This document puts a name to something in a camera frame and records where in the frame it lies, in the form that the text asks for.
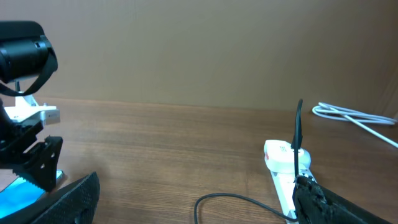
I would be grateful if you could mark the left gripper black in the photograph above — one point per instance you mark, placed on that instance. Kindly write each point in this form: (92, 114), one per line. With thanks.
(39, 164)

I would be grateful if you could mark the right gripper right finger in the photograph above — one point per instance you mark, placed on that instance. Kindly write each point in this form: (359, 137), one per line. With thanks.
(315, 204)

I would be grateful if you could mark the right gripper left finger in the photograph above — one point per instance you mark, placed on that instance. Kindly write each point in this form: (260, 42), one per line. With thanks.
(74, 203)

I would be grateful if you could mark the smartphone with blue screen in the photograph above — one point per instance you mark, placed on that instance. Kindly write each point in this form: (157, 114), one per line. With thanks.
(18, 195)

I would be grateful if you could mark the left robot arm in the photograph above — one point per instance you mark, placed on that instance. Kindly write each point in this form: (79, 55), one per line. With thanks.
(28, 60)

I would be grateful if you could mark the white charger plug adapter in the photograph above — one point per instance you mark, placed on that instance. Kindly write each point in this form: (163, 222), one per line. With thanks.
(279, 157)

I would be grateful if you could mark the white power strip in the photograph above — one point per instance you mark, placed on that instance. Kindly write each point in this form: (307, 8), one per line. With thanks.
(284, 185)

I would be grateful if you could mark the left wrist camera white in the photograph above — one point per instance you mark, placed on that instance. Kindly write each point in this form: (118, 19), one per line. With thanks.
(26, 108)

